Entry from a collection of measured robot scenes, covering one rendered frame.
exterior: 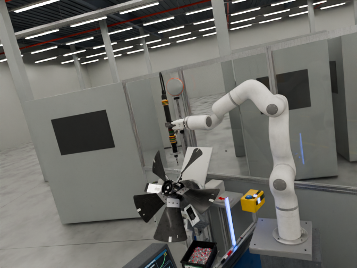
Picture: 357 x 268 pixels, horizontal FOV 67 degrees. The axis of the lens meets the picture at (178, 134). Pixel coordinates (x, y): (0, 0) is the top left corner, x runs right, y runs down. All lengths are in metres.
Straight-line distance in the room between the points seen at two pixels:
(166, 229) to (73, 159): 2.69
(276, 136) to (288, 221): 0.48
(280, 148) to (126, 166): 2.85
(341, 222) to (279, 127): 1.09
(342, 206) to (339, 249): 0.37
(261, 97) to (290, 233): 0.76
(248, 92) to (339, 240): 1.42
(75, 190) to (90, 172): 0.42
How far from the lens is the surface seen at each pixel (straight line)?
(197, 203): 1.79
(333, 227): 2.40
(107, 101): 3.87
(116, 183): 4.17
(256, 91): 1.45
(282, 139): 1.48
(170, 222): 1.92
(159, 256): 1.27
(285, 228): 1.68
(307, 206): 2.37
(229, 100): 1.50
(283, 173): 1.49
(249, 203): 1.94
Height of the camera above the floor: 1.95
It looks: 11 degrees down
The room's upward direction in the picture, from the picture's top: 11 degrees counter-clockwise
